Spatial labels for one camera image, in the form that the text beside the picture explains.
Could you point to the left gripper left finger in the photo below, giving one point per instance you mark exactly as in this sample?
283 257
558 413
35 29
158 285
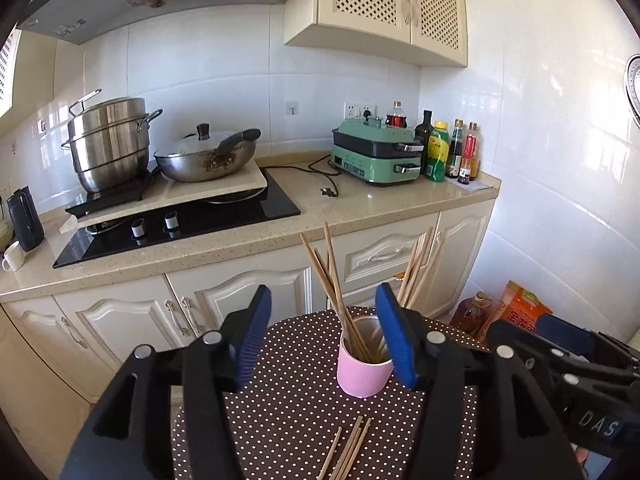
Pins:
243 333

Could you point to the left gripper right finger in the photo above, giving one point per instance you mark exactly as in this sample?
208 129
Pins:
404 332

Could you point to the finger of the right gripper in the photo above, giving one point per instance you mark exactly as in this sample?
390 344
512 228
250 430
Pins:
552 362
595 347

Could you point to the person's right hand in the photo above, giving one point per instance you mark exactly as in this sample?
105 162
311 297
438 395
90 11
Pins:
581 455

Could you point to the pink cylindrical utensil cup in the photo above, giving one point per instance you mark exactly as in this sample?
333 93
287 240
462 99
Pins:
362 379

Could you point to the orange rice bag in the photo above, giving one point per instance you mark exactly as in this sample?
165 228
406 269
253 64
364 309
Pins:
517 305

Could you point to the brown polka dot tablecloth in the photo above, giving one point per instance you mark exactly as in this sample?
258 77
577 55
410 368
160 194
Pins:
283 422

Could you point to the black glass gas hob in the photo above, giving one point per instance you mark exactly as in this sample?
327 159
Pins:
175 222

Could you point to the beige stone board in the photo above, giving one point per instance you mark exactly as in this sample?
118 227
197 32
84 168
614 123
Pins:
164 192

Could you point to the dark soy sauce bottle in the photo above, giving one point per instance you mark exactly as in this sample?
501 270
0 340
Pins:
455 150

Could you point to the steel wok with lid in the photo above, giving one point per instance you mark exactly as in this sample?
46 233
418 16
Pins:
206 155

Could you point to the green electric grill cooker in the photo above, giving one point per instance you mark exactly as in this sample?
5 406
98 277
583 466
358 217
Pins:
376 153

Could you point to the cream base cabinets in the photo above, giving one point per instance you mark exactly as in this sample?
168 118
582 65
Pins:
65 331

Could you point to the green yellow bottle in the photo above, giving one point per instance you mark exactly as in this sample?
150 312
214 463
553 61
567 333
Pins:
437 152

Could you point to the red label sauce bottle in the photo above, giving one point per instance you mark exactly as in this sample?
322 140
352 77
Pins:
470 164

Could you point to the dark olive oil bottle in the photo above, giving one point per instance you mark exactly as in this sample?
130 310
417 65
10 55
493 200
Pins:
423 131

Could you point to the black induction plate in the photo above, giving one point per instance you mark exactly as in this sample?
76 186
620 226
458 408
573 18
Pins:
131 191

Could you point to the stainless steel steamer pot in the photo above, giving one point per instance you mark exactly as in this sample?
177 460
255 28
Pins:
109 141

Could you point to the black electric kettle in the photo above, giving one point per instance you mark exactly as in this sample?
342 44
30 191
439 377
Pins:
23 214

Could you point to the white mug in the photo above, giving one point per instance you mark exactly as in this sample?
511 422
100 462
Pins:
13 258

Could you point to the white wall socket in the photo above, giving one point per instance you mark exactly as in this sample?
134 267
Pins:
357 110

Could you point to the cream lattice wall cabinet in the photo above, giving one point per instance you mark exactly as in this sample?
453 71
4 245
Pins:
417 32

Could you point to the left lattice wall cabinet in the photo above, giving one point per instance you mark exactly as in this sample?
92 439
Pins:
8 56

